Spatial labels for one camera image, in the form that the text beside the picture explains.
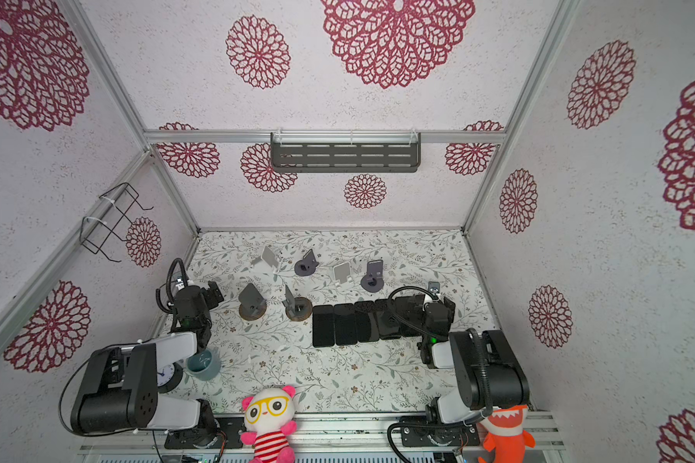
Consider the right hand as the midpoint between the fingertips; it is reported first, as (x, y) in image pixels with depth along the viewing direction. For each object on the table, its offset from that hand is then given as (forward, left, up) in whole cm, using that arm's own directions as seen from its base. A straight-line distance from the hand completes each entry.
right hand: (433, 294), depth 92 cm
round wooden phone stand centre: (-4, +42, -5) cm, 43 cm away
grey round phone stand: (+12, +42, -1) cm, 44 cm away
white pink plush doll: (-38, +45, 0) cm, 59 cm away
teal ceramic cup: (-23, +69, -5) cm, 73 cm away
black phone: (-16, +16, +12) cm, 26 cm away
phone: (-10, +35, -7) cm, 37 cm away
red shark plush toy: (-38, -12, -2) cm, 40 cm away
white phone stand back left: (+15, +56, -1) cm, 58 cm away
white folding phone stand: (+7, +30, 0) cm, 31 cm away
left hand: (-4, +75, +3) cm, 75 cm away
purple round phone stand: (+7, +19, -4) cm, 20 cm away
